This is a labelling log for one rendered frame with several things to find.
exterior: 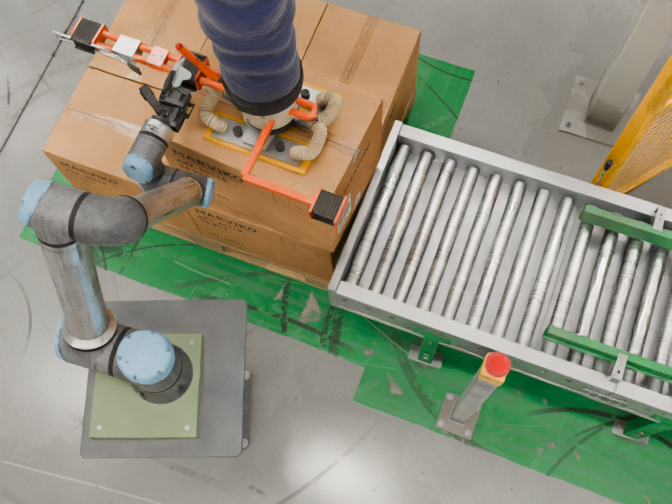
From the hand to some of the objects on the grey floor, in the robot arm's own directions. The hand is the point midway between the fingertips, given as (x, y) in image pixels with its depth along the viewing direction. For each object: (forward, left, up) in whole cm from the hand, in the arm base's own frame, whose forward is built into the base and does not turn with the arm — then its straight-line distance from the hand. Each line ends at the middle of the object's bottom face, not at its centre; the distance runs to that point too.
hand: (183, 67), depth 230 cm
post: (-99, -82, -115) cm, 173 cm away
